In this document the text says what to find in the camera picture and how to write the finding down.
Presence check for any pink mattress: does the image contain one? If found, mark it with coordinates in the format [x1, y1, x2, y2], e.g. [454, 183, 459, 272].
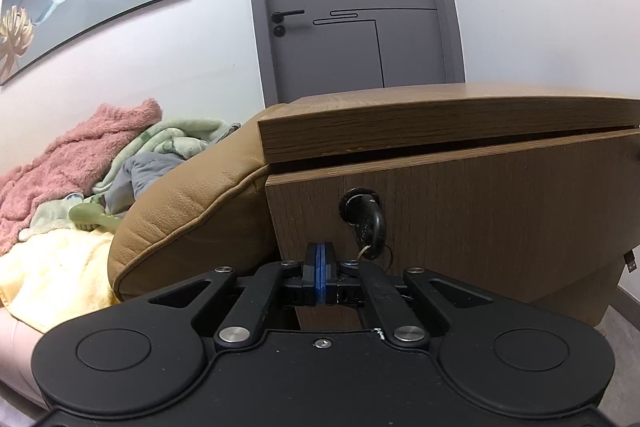
[0, 307, 49, 410]

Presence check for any metal key ring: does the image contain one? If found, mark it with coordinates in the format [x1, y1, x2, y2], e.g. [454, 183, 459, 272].
[357, 244, 394, 273]

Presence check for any brown leather cushion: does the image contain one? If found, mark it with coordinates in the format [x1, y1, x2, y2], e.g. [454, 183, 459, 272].
[108, 104, 291, 303]

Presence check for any light green blanket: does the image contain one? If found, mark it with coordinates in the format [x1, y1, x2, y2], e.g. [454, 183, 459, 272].
[19, 119, 242, 243]

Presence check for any yellow blanket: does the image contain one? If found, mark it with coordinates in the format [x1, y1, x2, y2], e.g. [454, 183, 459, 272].
[0, 228, 121, 334]

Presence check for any grey cloth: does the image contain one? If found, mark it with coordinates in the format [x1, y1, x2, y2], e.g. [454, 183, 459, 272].
[104, 152, 188, 215]

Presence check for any grey door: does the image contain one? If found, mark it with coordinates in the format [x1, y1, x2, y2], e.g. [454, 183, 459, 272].
[243, 0, 467, 106]

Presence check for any black key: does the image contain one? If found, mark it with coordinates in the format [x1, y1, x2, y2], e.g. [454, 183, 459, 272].
[339, 188, 388, 259]

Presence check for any wooden drawer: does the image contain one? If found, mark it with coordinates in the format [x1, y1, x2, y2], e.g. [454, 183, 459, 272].
[265, 127, 640, 328]

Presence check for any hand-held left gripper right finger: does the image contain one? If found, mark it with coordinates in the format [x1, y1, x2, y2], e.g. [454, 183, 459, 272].
[322, 243, 494, 349]

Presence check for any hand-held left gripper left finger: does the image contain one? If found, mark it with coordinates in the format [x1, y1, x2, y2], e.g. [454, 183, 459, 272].
[148, 243, 324, 349]

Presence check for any wooden nightstand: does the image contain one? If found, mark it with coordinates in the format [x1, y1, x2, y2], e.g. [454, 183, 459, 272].
[257, 82, 640, 329]

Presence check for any pink fluffy blanket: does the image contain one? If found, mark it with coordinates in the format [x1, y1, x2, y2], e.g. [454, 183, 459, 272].
[0, 98, 164, 257]

